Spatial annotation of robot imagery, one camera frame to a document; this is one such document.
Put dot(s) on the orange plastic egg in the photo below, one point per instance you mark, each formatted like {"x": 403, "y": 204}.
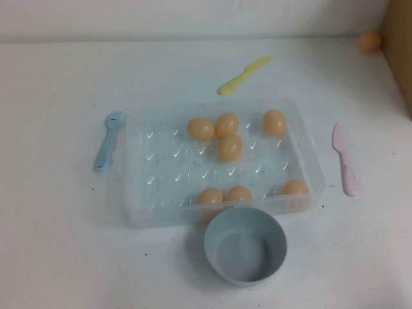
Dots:
{"x": 370, "y": 41}
{"x": 201, "y": 128}
{"x": 295, "y": 188}
{"x": 210, "y": 196}
{"x": 274, "y": 122}
{"x": 239, "y": 193}
{"x": 230, "y": 147}
{"x": 227, "y": 124}

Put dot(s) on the clear plastic egg box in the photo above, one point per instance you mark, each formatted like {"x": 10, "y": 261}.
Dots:
{"x": 161, "y": 167}

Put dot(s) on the brown cardboard box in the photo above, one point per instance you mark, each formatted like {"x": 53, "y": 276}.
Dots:
{"x": 399, "y": 48}

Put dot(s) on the yellow plastic knife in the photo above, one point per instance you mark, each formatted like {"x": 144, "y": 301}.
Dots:
{"x": 235, "y": 83}

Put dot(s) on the blue plastic fork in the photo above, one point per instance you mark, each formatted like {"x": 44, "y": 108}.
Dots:
{"x": 107, "y": 145}

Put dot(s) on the grey-blue round bowl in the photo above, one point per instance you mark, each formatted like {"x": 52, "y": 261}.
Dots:
{"x": 244, "y": 251}

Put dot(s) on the pink plastic knife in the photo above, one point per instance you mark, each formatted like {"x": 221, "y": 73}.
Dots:
{"x": 344, "y": 157}

